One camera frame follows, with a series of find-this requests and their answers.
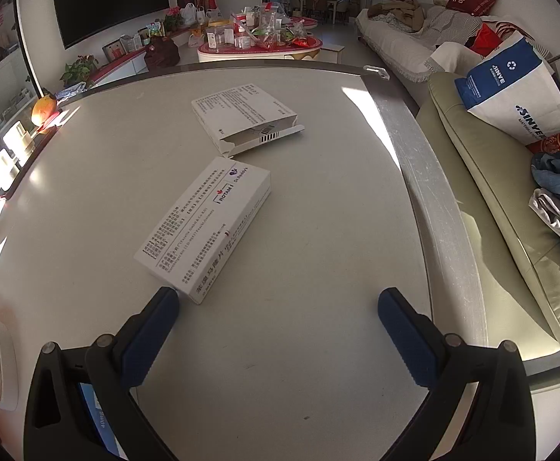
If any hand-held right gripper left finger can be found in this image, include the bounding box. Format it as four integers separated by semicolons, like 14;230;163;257
23;287;180;461

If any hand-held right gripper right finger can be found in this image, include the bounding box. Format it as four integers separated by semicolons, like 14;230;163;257
378;288;532;461

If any beige leather chair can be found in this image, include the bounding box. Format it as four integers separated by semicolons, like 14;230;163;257
413;71;560;355

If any grey cloth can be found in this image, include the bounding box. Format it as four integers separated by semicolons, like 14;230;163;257
528;187;560;253

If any dark wooden tray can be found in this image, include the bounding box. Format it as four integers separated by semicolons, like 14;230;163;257
2;108;69;169

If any open white medicine box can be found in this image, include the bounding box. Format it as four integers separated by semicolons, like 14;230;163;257
191;84;306;158

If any orange yellow fruit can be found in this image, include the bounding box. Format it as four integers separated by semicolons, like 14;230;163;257
30;95;57;126

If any white blue shopping bag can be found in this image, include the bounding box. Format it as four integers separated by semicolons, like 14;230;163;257
454;33;560;146

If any green potted plant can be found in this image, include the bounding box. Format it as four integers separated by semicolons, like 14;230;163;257
60;54;100;88

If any dark red bag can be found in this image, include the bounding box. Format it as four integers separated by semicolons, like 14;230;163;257
144;35;181;73

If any white covered sofa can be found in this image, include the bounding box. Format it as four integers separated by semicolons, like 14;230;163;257
354;2;554;85

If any brown coat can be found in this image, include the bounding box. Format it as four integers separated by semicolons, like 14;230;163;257
367;0;425;33

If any white plastic bag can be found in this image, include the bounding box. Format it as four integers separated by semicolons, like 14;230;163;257
180;2;200;28

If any black television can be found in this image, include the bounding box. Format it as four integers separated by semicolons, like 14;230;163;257
50;0;171;50

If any red printed cushion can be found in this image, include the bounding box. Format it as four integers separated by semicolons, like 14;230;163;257
445;0;500;17

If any dining chair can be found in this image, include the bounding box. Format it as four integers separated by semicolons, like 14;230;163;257
304;0;329;23

